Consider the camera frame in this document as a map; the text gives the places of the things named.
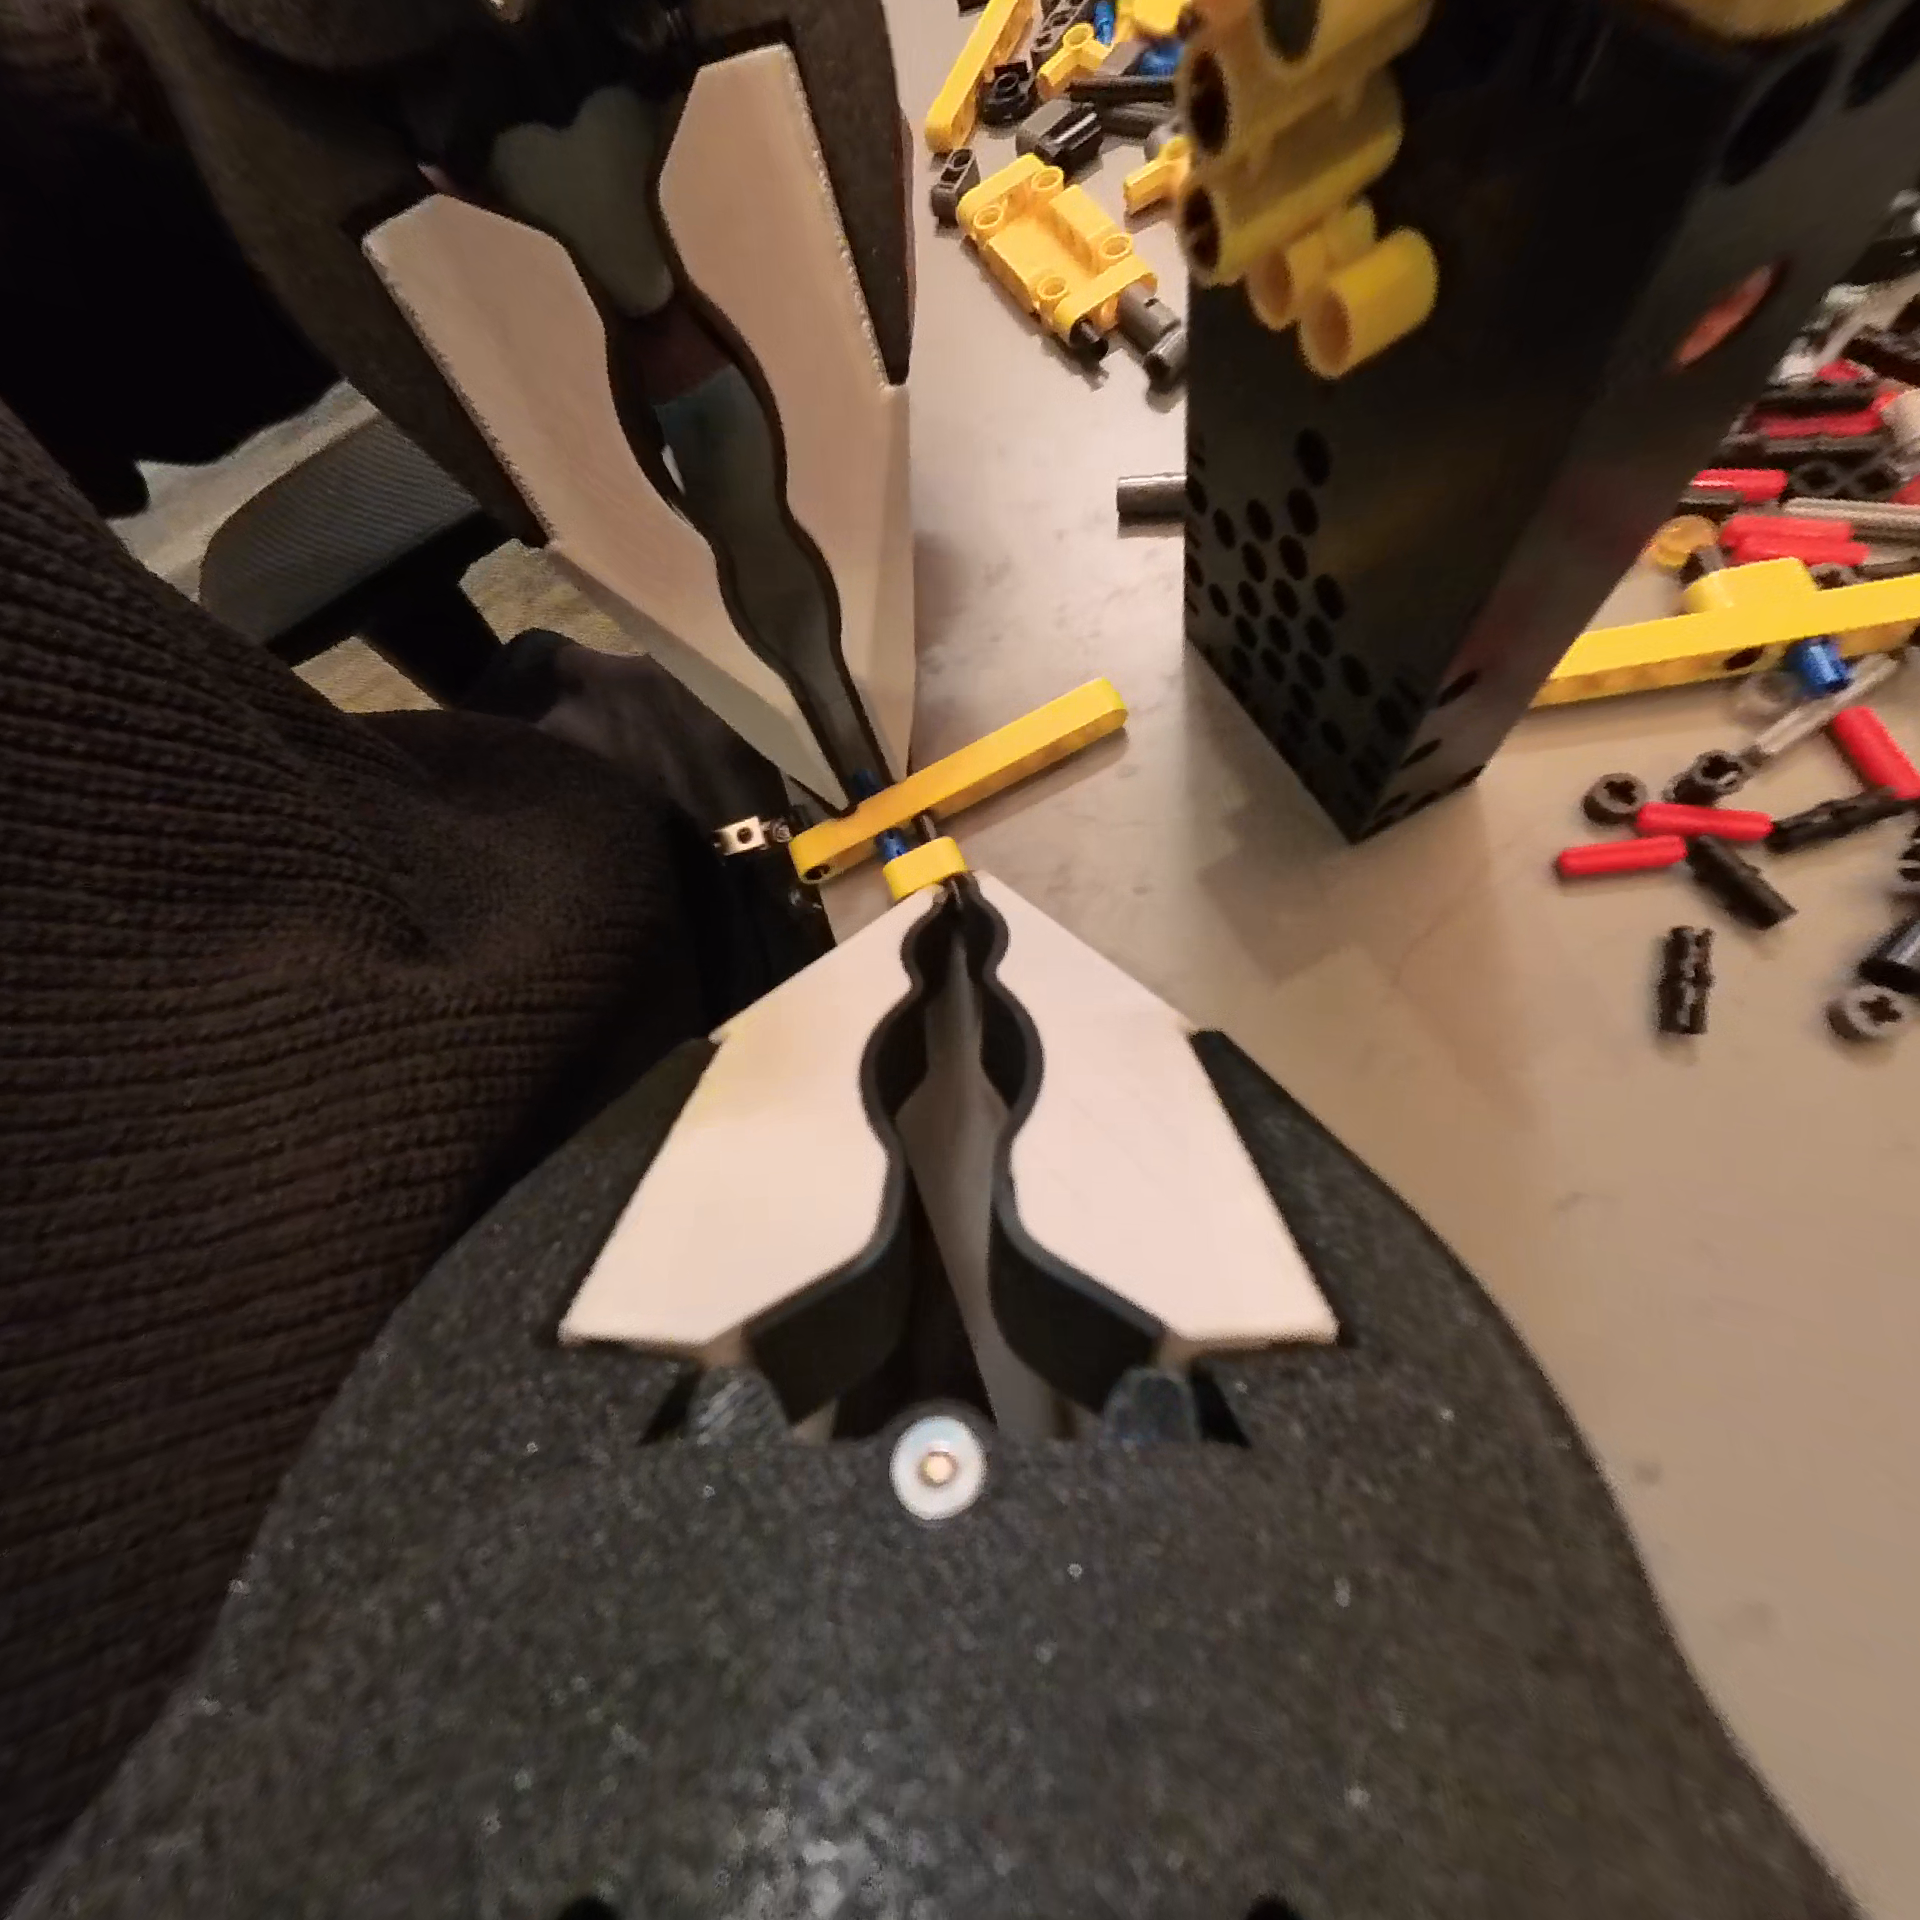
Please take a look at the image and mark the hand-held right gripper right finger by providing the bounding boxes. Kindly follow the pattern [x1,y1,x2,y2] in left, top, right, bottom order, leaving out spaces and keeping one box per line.
[959,877,1339,1412]

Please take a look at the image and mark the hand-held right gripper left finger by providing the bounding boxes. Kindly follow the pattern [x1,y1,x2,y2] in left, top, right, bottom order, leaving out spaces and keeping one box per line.
[558,885,962,1420]

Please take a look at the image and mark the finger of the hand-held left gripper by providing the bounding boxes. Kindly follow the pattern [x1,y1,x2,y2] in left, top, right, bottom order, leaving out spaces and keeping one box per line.
[655,41,920,782]
[362,192,863,812]

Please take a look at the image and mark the long yellow beam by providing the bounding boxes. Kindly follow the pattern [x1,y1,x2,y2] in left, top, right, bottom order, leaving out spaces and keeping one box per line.
[785,678,1128,885]

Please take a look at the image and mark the yellow toy brick assembly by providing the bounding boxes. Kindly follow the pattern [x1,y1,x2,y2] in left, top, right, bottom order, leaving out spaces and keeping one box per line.
[1170,0,1863,379]

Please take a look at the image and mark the black rectangular block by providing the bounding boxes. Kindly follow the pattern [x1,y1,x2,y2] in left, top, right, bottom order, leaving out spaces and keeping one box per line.
[1181,0,1920,846]

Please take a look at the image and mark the grey elbow connector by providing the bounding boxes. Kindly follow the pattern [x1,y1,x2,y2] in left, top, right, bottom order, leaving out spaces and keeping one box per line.
[1117,286,1193,395]

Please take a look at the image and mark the black chair armrest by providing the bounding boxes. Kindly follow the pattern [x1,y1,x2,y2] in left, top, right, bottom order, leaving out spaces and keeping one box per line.
[198,415,505,662]

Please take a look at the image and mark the yellow rectangular panel brick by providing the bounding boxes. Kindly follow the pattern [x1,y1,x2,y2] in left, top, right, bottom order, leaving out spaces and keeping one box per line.
[954,153,1160,339]

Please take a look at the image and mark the person's dark sweater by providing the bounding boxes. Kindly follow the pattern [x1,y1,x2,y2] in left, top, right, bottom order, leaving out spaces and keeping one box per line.
[0,398,841,1863]

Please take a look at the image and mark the pile of black red pins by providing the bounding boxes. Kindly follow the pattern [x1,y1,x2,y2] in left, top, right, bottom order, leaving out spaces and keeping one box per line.
[1551,286,1920,1045]

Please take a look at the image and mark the yellow angled beam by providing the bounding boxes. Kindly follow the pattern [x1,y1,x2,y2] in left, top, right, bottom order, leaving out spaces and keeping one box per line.
[1529,557,1920,711]

